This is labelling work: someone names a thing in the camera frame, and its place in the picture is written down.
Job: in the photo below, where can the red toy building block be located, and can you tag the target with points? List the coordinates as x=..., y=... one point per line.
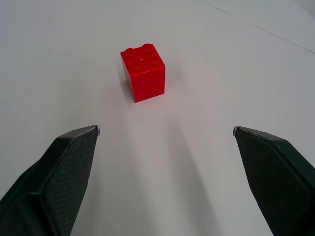
x=145, y=73

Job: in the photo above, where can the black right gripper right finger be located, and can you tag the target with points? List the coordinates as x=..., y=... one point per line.
x=275, y=177

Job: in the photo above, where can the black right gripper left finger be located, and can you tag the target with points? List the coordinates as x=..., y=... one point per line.
x=56, y=182

